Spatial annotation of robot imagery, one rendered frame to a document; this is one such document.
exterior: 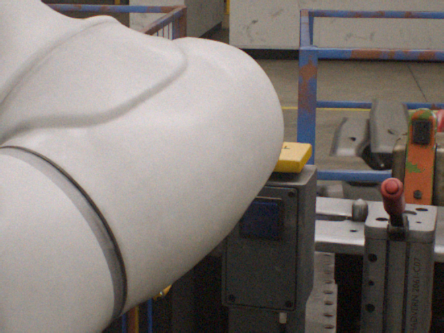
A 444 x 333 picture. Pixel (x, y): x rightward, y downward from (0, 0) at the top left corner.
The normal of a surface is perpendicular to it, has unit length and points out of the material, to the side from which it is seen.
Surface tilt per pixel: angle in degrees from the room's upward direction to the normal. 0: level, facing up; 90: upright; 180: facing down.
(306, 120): 90
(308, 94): 90
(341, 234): 0
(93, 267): 80
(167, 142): 53
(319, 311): 0
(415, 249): 90
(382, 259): 90
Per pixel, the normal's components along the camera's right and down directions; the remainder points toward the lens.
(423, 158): -0.24, 0.04
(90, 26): 0.35, -0.72
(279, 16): -0.08, 0.25
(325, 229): 0.00, -0.97
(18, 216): 0.66, -0.51
